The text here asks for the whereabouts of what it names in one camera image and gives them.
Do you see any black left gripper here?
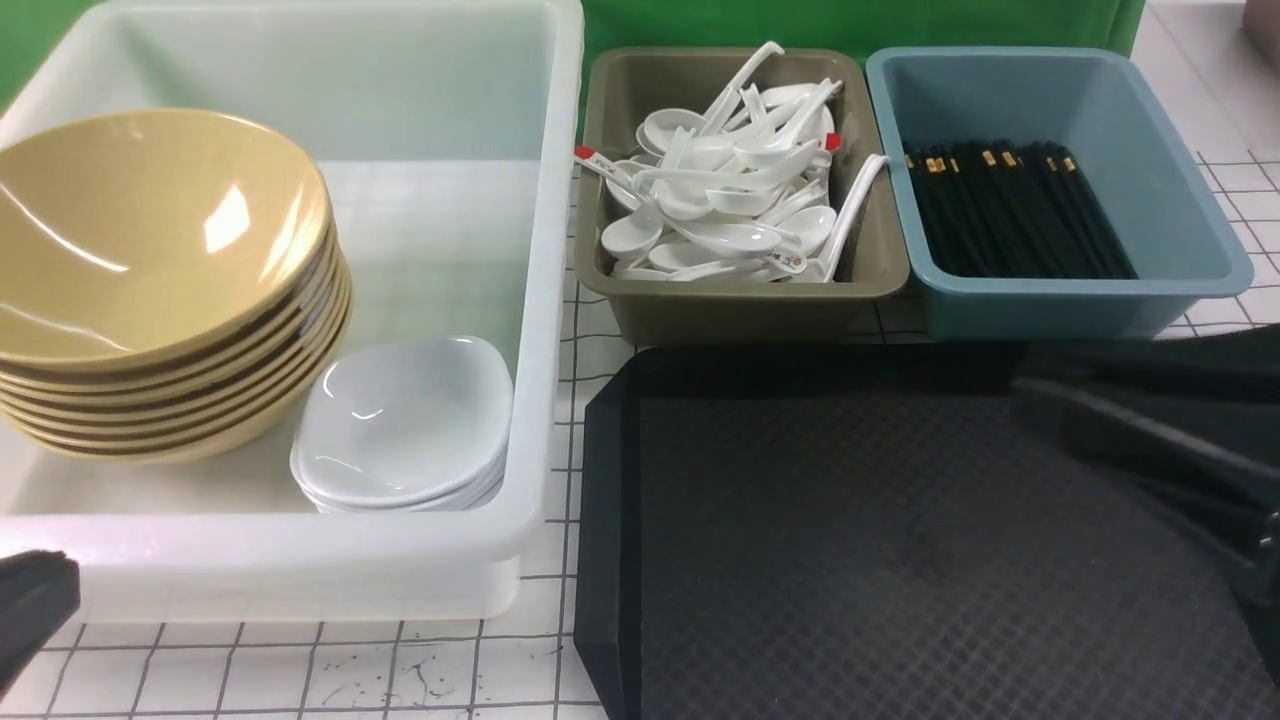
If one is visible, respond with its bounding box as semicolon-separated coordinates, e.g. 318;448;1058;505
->
1;550;81;691

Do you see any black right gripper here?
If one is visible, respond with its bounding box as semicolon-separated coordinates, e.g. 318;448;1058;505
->
1011;325;1279;676

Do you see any tan noodle bowl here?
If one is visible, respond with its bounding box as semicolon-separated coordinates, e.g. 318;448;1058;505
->
1;108;332;372

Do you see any white square sauce dish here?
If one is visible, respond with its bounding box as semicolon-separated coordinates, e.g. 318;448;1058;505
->
292;336;515;506

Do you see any white ceramic soup spoon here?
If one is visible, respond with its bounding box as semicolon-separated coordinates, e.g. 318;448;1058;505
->
733;79;844;170

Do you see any blue chopstick bin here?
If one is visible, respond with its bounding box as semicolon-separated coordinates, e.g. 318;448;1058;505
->
865;46;1254;340

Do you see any stack of tan bowls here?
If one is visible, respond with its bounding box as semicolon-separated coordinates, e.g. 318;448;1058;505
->
3;240;352;462

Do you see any bundle of black chopsticks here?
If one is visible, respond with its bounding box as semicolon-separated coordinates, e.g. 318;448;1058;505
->
902;140;1138;281

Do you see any stack of white dishes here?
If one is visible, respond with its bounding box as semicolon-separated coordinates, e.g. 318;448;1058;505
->
289;442;507;514

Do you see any black plastic serving tray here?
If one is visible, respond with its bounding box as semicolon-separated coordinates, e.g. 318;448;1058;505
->
573;345;1277;719

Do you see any pile of white spoons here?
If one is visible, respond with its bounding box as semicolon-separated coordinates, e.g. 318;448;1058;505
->
573;41;890;283

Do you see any green backdrop cloth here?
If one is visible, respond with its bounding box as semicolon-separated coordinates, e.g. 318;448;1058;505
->
0;0;1147;111

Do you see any large white plastic tub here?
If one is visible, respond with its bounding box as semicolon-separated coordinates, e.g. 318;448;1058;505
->
3;1;582;623

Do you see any olive green spoon bin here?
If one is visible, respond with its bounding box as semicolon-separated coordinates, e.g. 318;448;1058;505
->
572;47;911;346

